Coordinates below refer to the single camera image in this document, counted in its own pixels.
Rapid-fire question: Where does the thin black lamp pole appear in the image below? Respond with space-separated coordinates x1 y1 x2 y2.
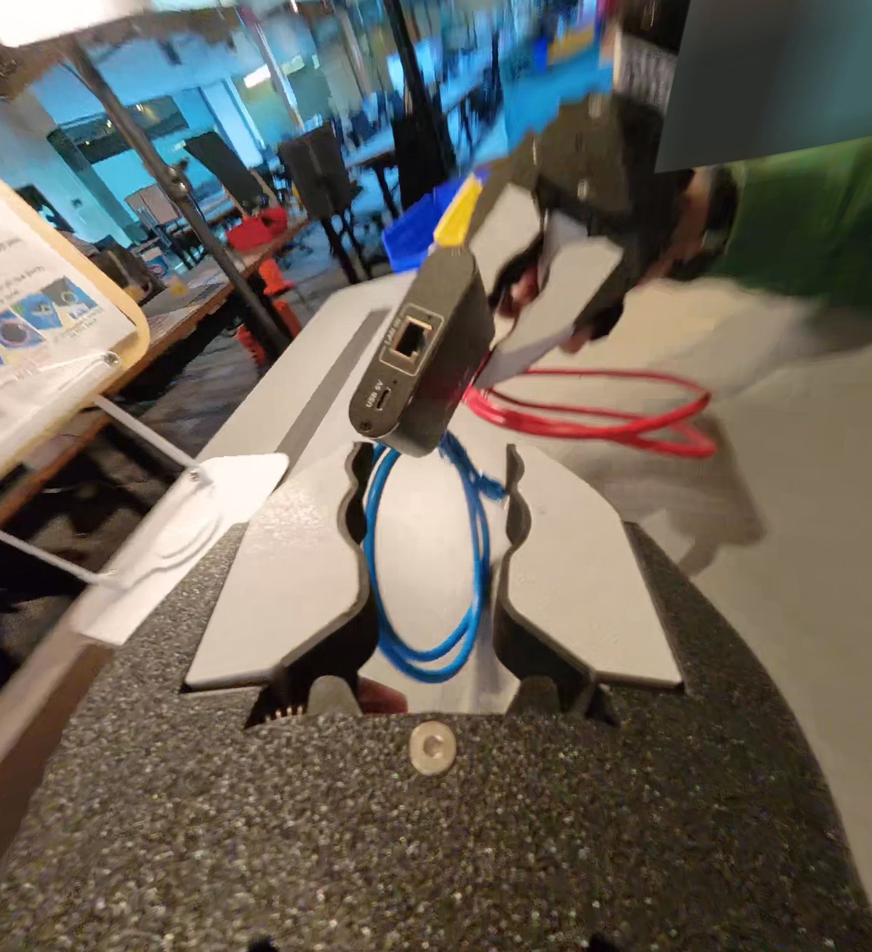
50 38 299 358

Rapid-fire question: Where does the yellow storage bin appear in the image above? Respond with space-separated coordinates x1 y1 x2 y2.
432 175 486 249

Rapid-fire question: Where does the red plastic crate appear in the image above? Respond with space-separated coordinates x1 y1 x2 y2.
227 206 293 257

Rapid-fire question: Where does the instruction poster board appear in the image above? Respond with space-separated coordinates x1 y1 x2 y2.
0 142 153 510

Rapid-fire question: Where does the black ethernet hub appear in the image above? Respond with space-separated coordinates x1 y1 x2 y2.
349 244 498 459

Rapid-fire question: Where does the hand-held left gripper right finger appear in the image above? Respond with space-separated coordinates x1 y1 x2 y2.
490 442 687 694

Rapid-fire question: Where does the blue storage bin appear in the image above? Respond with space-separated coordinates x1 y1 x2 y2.
380 185 462 275

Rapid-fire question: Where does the person's right hand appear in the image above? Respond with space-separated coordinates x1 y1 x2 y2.
496 164 741 355

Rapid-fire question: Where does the red ethernet cable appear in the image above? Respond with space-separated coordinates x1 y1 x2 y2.
462 363 721 461

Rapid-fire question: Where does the blue ethernet cable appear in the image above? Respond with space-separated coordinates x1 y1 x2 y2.
361 430 507 687

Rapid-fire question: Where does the person's right forearm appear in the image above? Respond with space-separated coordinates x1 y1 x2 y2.
712 131 872 316

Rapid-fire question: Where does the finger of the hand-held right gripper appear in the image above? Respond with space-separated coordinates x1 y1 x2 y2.
466 179 550 301
481 236 627 391

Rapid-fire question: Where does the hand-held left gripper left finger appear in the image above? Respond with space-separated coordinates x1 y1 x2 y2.
182 441 380 694

